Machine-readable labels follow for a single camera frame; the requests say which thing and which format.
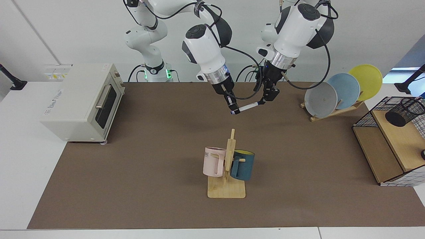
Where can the brown table cloth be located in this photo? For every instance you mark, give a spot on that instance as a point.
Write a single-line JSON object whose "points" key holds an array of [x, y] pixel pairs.
{"points": [[132, 182]]}

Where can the white socket box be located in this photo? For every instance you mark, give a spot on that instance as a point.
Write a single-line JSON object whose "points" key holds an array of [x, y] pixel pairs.
{"points": [[56, 71]]}

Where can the yellow plate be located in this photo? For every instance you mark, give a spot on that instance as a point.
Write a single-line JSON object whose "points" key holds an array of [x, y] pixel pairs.
{"points": [[368, 79]]}

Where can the pink cup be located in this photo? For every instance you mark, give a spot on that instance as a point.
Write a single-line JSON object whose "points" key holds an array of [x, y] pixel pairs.
{"points": [[212, 162]]}

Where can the wooden plate rack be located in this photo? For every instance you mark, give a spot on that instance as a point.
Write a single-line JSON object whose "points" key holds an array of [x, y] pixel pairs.
{"points": [[332, 113]]}

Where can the black mesh pen holder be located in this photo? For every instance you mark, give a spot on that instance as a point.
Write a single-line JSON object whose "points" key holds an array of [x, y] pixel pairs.
{"points": [[398, 118]]}

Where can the light blue plate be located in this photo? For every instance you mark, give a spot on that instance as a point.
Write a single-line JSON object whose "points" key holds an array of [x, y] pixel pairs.
{"points": [[347, 88]]}

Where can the grey plate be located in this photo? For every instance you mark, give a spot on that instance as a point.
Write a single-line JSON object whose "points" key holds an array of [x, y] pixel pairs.
{"points": [[320, 99]]}

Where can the pale toaster oven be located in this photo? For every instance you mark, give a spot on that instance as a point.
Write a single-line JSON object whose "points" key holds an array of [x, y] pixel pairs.
{"points": [[73, 109]]}

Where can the dark blue cup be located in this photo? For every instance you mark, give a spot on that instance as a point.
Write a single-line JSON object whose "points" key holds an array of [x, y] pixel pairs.
{"points": [[244, 167]]}

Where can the wooden cup stand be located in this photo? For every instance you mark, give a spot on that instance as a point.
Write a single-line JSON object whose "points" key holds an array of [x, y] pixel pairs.
{"points": [[226, 191]]}

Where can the white marker with blue cap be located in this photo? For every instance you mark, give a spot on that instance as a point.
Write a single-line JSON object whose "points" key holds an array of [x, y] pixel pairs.
{"points": [[249, 107]]}

